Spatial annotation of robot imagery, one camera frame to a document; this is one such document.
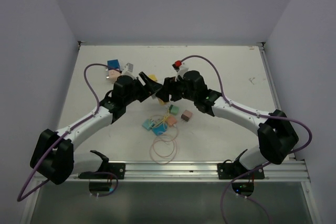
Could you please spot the pink charger brown band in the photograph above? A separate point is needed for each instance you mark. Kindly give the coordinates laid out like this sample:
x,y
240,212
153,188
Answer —
x,y
186,115

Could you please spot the light cyan USB charger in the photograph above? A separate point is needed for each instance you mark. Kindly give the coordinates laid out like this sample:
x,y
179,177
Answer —
x,y
148,124

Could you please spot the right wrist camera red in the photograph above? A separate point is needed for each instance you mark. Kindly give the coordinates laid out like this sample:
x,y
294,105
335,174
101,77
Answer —
x,y
180,68

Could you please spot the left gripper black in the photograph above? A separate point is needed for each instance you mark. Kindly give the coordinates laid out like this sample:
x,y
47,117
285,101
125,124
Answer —
x,y
151,85

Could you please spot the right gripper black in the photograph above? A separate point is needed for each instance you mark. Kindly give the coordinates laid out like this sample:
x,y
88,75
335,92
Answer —
x,y
170,85

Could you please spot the salmon pink USB charger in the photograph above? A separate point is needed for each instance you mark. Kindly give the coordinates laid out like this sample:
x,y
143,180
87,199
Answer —
x,y
171,121

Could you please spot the yellow USB charger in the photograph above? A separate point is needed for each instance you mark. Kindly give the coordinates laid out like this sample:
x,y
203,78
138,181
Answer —
x,y
161,102

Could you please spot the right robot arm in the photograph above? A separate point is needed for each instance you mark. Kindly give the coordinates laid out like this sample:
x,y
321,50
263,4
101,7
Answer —
x,y
215,105

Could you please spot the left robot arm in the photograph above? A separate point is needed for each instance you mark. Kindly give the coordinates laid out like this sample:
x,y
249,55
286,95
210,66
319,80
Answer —
x,y
54,157

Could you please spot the aluminium rail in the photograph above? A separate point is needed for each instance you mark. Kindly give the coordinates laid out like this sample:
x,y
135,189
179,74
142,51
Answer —
x,y
275,98
288,171

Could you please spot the aluminium front rail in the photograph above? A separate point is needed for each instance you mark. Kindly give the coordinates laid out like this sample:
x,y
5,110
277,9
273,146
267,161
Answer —
x,y
288,171

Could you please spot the mint green USB charger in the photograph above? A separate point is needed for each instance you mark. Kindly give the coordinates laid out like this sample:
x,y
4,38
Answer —
x,y
173,109

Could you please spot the yellow top plug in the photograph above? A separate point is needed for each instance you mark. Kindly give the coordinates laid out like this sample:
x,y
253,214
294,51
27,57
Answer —
x,y
152,77

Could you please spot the dark blue cube socket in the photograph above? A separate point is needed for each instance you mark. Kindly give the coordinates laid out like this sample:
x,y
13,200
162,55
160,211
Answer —
x,y
113,64

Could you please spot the left black base bracket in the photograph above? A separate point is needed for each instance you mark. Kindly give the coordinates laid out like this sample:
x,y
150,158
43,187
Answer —
x,y
115,170

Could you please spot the black base bracket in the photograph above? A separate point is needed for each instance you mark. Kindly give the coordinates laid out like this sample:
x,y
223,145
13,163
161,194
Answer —
x,y
115,170
231,170

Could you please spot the bright blue plug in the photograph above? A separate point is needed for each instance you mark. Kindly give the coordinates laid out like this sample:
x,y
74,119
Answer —
x,y
159,130

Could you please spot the aluminium right side rail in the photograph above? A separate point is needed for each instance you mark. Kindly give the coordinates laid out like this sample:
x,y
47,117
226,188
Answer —
x,y
275,98

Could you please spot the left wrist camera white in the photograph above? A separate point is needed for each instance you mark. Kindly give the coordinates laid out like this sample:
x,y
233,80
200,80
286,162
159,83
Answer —
x,y
128,70

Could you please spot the pink cube socket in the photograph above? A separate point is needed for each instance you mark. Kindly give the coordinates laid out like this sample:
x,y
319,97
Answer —
x,y
113,75

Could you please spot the right black base bracket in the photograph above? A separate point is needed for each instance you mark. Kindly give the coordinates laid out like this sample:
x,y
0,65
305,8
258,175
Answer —
x,y
231,170

